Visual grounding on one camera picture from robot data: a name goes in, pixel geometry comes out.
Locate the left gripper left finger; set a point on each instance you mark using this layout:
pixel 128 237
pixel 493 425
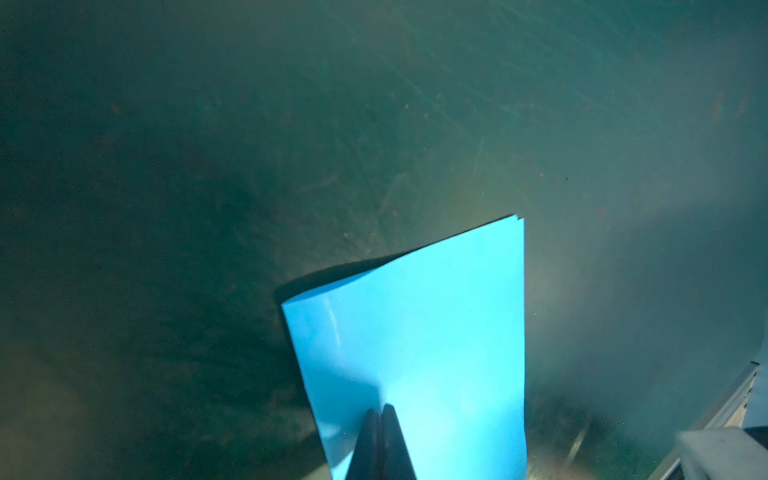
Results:
pixel 366 458

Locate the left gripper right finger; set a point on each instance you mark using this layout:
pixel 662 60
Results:
pixel 395 461

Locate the blue square paper sheet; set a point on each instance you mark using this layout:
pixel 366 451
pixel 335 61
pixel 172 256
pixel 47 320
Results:
pixel 439 334

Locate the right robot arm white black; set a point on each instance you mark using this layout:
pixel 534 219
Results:
pixel 721 454

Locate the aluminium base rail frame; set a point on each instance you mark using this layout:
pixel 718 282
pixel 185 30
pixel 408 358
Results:
pixel 728 410

